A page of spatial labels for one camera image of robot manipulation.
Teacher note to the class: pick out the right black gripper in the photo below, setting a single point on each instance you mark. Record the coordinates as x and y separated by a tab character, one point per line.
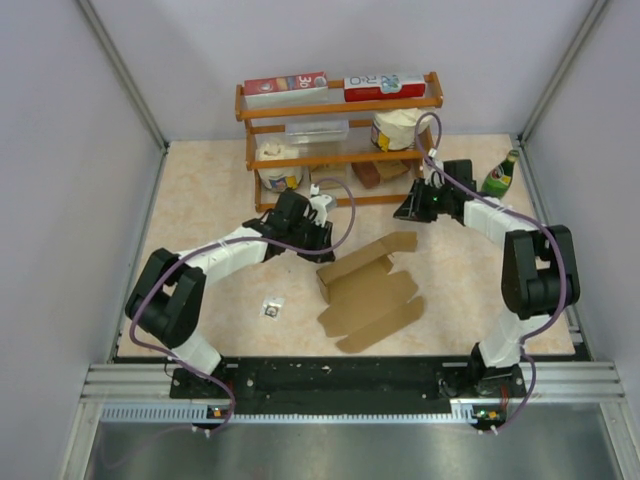
412	208

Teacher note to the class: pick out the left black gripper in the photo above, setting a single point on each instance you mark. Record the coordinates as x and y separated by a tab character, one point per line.
322	234

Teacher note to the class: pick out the brown cardboard box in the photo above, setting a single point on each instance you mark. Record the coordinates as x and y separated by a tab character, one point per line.
366	301

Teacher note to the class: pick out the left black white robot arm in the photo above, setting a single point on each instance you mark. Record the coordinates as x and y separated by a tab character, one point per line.
169	292

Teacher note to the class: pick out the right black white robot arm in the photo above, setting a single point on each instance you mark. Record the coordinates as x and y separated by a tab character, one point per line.
539	277

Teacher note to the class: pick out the red white wrap box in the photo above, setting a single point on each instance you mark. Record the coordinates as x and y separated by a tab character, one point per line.
383	87

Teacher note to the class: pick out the red white foil box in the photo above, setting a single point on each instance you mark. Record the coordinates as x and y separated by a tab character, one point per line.
284	91

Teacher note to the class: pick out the red-brown scouring pad pack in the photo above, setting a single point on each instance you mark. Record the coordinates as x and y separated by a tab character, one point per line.
372	174

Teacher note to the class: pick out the beige sponge pack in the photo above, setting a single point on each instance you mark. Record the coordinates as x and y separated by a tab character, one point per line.
328	176

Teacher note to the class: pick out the lower toilet paper roll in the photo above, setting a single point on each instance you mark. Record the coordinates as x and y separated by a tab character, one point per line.
278	179

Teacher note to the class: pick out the toilet paper roll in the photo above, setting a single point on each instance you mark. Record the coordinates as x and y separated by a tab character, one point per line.
278	179
394	130

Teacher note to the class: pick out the upper toilet paper roll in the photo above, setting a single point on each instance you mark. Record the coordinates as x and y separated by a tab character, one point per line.
394	130

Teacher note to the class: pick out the small plastic bag packet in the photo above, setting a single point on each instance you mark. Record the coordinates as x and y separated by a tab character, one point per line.
272	306

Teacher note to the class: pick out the green glass bottle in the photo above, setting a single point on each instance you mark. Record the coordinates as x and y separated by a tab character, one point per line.
498	181

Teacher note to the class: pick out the clear plastic container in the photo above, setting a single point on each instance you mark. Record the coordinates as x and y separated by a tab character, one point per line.
312	132

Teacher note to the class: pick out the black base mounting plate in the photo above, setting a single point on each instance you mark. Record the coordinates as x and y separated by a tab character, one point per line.
337	385

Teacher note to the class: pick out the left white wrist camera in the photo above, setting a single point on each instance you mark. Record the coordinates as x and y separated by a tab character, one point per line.
320	204

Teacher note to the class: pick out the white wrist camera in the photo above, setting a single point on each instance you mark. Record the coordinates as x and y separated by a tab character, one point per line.
434	175
320	204

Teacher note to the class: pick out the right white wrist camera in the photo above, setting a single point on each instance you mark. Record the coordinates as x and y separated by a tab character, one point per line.
434	175

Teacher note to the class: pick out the aluminium frame rail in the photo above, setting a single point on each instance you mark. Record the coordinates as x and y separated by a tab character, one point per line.
556	382

